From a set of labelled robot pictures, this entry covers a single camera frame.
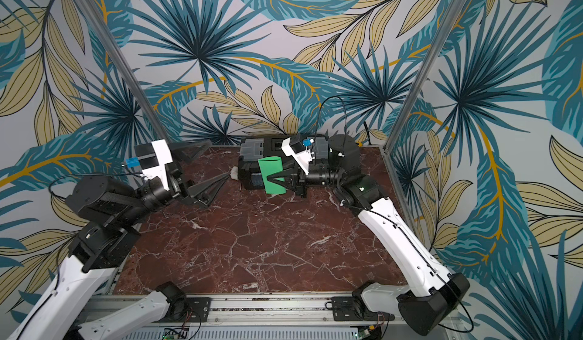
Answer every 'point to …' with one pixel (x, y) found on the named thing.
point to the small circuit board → (171, 337)
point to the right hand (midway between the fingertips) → (269, 175)
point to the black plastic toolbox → (251, 151)
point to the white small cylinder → (234, 172)
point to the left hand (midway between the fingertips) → (221, 162)
